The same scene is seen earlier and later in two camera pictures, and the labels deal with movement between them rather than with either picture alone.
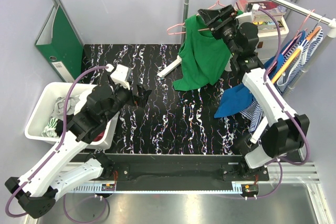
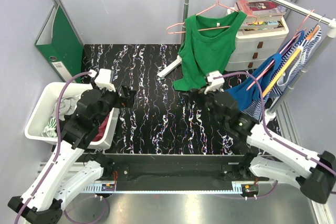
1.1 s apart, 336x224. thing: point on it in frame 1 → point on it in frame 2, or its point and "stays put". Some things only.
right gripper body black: [227, 30] → [209, 99]
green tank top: [203, 58] stays put
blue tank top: [238, 98] stays put
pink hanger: [216, 2] stays put
